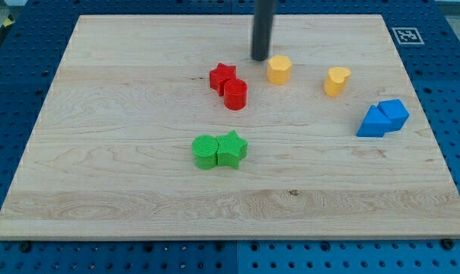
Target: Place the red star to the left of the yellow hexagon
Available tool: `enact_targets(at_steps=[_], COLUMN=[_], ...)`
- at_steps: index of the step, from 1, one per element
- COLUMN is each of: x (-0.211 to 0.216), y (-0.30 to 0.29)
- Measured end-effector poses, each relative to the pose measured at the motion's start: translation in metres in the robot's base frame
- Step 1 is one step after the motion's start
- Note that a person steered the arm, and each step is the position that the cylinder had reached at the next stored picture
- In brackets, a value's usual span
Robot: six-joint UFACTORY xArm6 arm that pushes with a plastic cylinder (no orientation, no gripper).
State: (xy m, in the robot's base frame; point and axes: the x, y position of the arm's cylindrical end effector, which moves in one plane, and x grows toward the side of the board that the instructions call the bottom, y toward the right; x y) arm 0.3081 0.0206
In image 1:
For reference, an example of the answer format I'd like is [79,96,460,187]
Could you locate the green star block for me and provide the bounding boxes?
[216,130,248,169]

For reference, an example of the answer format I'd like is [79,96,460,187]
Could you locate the red star block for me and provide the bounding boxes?
[209,62,237,97]

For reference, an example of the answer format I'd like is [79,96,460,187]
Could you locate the yellow hexagon block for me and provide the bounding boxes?
[267,55,292,84]

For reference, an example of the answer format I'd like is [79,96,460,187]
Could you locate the green cylinder block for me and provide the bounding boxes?
[192,135,219,170]

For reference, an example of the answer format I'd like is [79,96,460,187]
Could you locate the red cylinder block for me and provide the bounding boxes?
[224,78,248,110]

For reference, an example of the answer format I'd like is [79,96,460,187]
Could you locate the light wooden board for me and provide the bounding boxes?
[0,14,460,241]

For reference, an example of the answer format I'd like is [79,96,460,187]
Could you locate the yellow heart block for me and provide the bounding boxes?
[324,67,352,97]

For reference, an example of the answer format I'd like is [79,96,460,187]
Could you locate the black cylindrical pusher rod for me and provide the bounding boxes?
[251,0,276,61]

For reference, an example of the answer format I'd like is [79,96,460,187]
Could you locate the blue triangle block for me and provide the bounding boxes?
[356,105,391,138]

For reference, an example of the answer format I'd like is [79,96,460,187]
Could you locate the blue cube block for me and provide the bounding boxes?
[378,99,410,132]

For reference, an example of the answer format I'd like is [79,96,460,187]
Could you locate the white fiducial marker tag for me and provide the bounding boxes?
[392,27,424,45]

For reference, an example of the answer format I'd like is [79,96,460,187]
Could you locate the yellow black hazard tape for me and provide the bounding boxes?
[0,14,15,46]

